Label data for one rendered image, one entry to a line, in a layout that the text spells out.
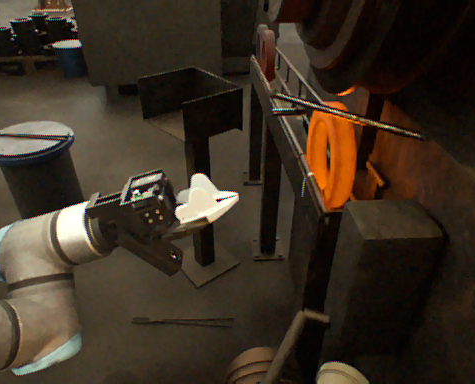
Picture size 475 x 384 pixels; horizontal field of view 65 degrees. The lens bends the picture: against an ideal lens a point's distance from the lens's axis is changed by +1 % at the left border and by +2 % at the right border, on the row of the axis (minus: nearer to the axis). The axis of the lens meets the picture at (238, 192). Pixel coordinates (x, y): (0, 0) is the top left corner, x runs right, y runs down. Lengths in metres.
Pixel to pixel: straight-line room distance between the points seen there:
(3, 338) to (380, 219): 0.48
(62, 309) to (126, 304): 0.82
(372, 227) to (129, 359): 0.99
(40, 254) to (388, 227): 0.47
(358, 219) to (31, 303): 0.45
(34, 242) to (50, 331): 0.13
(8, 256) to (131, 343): 0.76
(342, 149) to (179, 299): 0.96
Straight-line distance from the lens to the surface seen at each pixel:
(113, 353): 1.33
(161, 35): 3.00
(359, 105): 0.74
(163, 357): 1.28
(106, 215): 0.57
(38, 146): 1.58
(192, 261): 1.51
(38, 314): 0.60
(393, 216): 0.48
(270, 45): 1.46
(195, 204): 0.53
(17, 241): 0.64
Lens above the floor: 1.08
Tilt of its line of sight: 35 degrees down
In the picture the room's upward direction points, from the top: straight up
